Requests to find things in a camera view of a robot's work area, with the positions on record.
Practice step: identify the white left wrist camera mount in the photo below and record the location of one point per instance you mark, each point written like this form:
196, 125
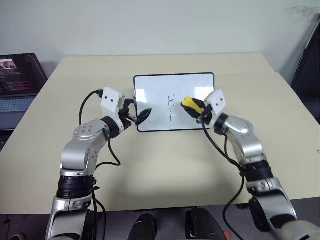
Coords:
110, 100

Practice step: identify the yellow and black eraser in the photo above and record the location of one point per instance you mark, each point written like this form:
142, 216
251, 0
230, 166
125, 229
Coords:
187, 102

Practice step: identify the small red-orange object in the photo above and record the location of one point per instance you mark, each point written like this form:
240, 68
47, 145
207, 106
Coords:
227, 236

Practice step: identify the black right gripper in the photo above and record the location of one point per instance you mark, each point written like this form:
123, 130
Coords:
206, 113

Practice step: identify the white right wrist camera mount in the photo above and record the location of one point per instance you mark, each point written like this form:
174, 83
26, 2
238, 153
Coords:
217, 100

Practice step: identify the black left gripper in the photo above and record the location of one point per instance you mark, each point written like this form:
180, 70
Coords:
125, 117

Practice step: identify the dark shoe with white sole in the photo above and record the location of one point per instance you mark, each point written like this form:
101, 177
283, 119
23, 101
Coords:
17, 236

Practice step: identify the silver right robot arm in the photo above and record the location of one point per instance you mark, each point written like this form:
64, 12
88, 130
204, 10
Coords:
250, 145

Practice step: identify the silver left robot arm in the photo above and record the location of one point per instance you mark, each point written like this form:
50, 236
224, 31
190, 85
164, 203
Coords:
80, 150

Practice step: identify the dark rounded shape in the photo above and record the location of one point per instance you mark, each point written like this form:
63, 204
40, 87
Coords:
202, 223
143, 227

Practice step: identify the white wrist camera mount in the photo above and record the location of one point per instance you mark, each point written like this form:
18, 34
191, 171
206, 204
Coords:
110, 100
217, 100

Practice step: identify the small black-framed whiteboard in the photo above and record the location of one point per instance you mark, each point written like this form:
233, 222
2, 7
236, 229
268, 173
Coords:
160, 87

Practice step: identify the open grey laptop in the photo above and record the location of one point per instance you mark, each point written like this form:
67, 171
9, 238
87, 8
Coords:
17, 75

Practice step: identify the black upright panel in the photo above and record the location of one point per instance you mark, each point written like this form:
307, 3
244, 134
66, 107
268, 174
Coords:
308, 62

